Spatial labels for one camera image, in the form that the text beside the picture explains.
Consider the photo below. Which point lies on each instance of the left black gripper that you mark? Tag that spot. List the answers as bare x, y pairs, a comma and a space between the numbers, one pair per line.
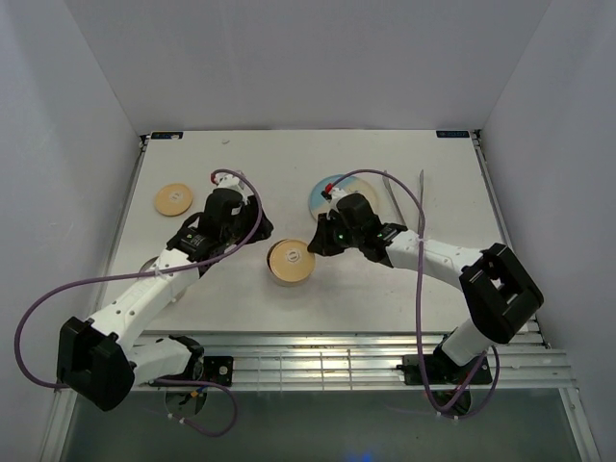
246, 212

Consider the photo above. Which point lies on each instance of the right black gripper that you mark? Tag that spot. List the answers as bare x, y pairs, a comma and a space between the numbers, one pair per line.
321, 243

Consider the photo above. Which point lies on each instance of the ceramic food plate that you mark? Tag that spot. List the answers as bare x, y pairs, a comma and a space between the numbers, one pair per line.
353, 184

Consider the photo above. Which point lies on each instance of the wooden lid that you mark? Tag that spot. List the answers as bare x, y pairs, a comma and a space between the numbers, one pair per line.
173, 200
291, 259

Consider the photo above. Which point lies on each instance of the steel lunch bowl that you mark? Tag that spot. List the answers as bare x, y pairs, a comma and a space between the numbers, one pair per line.
291, 281
149, 264

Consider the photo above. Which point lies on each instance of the steel tongs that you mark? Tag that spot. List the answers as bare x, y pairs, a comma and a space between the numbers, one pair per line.
390, 191

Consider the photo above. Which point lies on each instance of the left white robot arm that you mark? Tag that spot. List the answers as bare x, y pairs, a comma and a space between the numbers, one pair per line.
102, 358

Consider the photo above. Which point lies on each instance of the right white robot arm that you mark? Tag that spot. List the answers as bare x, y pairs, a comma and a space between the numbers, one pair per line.
500, 294

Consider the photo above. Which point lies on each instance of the left blue label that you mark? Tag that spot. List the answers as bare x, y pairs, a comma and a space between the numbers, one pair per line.
173, 136

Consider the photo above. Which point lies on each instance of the blue label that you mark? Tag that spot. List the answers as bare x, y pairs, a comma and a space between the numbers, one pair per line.
452, 134
173, 136

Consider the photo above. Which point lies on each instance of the right blue label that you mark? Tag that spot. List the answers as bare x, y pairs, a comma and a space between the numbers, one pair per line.
452, 134

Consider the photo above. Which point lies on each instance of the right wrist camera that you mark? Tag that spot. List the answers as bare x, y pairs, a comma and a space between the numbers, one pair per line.
332, 193

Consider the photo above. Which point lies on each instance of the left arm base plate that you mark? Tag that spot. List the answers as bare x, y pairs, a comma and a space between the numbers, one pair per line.
216, 369

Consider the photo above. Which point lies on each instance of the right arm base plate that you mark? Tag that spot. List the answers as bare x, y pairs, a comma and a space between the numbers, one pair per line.
442, 371

